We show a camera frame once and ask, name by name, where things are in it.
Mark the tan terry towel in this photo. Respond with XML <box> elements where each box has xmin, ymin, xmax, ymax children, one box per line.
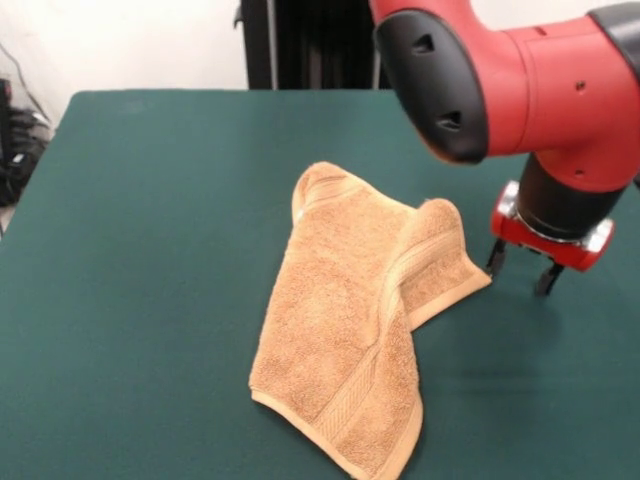
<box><xmin>248</xmin><ymin>160</ymin><xmax>494</xmax><ymax>480</ymax></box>

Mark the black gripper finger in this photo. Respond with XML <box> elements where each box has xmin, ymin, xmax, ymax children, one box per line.
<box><xmin>533</xmin><ymin>262</ymin><xmax>565</xmax><ymax>297</ymax></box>
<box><xmin>487</xmin><ymin>238</ymin><xmax>507</xmax><ymax>275</ymax></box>

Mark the dark green table cloth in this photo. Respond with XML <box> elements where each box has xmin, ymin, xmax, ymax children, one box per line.
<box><xmin>0</xmin><ymin>88</ymin><xmax>640</xmax><ymax>480</ymax></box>

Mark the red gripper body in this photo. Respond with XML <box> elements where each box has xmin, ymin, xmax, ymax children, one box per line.
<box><xmin>489</xmin><ymin>210</ymin><xmax>616</xmax><ymax>274</ymax></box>

